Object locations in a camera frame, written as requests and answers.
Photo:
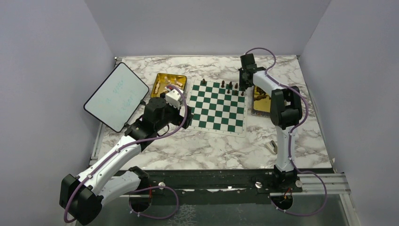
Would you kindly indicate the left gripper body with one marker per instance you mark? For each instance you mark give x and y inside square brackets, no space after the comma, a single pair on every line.
[179,118]

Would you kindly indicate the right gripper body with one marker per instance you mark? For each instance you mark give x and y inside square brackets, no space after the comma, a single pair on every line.
[243,83]

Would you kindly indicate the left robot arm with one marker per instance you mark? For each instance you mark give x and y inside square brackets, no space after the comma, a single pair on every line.
[83,196]

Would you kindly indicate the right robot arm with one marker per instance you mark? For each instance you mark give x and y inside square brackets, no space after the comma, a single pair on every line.
[285,114]

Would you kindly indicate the green white chess board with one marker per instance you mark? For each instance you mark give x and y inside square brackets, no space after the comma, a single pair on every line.
[216,111]

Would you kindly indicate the gold tin with dark pieces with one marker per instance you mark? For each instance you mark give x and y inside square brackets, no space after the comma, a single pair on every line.
[261,103]

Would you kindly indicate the gold tin with light pieces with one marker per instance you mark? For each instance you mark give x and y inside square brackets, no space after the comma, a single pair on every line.
[163,80]

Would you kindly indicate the beige black small device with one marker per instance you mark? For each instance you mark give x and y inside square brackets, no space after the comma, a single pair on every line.
[272,147]

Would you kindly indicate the small whiteboard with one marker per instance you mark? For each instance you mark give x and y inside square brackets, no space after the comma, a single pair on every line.
[116,99]

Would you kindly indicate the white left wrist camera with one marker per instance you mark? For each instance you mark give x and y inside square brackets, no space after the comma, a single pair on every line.
[174,98]

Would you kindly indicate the black mounting rail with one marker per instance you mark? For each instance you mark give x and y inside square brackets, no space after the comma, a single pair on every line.
[210,187]

